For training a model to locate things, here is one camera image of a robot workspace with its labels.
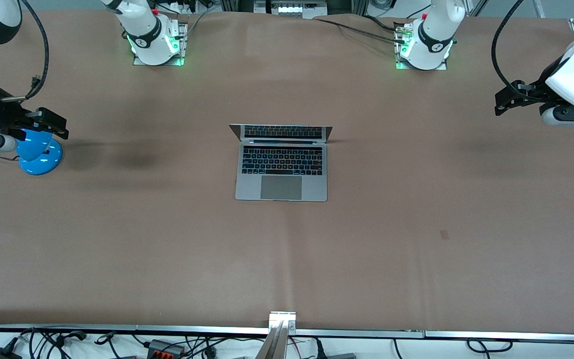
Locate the grey connector box orange levers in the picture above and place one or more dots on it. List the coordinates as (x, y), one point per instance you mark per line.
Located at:
(165, 347)

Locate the blue desk lamp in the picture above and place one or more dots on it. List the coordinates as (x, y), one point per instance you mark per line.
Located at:
(43, 157)

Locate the black power adapter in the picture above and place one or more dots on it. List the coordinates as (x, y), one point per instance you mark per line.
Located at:
(0, 354)

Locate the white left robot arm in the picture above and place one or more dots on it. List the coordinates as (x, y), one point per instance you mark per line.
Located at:
(434, 35)

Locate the brown table mat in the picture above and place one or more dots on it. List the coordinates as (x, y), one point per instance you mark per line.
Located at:
(287, 259)

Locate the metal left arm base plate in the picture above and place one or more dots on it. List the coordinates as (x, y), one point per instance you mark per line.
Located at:
(400, 64)

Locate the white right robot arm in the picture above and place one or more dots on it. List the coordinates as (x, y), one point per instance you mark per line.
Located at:
(143, 27)

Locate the aluminium table edge rail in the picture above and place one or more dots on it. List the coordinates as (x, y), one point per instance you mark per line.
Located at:
(117, 329)

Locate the white power strip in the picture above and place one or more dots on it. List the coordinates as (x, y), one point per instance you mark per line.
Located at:
(292, 9)

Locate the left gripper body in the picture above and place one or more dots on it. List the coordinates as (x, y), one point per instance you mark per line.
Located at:
(537, 89)

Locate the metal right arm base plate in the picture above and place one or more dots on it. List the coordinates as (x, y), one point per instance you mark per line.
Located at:
(183, 35)

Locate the grey laptop with black keyboard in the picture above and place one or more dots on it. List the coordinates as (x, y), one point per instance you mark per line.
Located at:
(281, 187)

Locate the aluminium camera post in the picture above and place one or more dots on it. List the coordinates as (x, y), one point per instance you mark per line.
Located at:
(279, 334)

